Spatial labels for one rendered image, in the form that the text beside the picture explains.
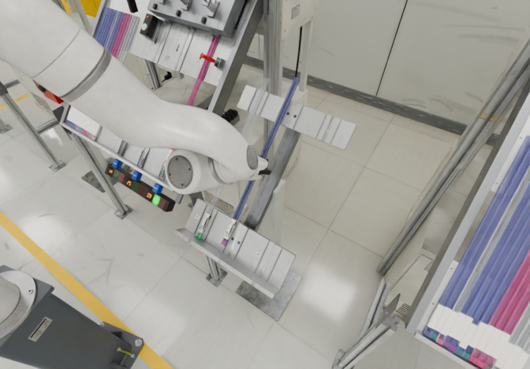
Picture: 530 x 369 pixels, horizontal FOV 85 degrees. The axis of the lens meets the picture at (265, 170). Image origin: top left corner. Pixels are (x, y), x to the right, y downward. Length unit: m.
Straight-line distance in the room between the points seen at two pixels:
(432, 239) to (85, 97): 1.05
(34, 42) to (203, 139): 0.23
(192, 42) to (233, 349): 1.28
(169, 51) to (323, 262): 1.25
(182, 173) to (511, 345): 0.78
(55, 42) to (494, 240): 0.86
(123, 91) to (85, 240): 1.60
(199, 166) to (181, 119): 0.09
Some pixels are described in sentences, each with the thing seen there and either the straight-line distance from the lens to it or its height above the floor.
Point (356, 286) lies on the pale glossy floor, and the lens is 1.67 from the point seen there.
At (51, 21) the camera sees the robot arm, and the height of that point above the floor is 1.37.
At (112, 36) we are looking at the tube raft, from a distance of 1.40.
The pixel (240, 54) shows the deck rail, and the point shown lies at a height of 1.05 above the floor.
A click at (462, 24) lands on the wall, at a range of 2.42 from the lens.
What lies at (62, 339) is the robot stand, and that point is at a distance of 1.20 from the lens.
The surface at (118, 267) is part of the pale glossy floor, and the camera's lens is 1.81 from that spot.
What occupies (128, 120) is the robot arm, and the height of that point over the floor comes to 1.24.
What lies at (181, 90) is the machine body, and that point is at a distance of 1.71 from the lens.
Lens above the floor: 1.50
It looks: 47 degrees down
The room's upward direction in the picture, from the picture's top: straight up
